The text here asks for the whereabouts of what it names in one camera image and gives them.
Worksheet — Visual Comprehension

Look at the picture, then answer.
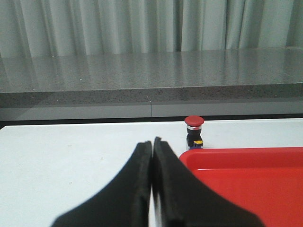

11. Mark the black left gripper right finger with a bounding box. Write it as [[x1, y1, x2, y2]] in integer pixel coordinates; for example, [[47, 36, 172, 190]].
[[152, 137, 264, 227]]

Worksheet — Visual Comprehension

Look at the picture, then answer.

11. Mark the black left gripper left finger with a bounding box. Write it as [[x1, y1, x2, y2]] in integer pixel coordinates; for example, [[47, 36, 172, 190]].
[[53, 141, 152, 227]]

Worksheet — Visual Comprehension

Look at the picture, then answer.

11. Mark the red plastic tray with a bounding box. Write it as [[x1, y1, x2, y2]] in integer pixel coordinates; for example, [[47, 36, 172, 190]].
[[179, 147, 303, 227]]

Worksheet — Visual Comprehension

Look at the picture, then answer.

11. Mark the red mushroom push button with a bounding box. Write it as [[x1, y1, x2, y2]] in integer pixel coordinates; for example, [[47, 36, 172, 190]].
[[184, 115, 204, 150]]

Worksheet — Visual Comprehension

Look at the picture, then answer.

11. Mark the grey stone counter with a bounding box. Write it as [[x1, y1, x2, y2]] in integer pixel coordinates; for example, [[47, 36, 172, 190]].
[[0, 47, 303, 122]]

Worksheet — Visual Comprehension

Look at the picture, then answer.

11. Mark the grey pleated curtain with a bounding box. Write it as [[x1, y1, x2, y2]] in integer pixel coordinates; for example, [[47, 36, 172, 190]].
[[0, 0, 303, 57]]

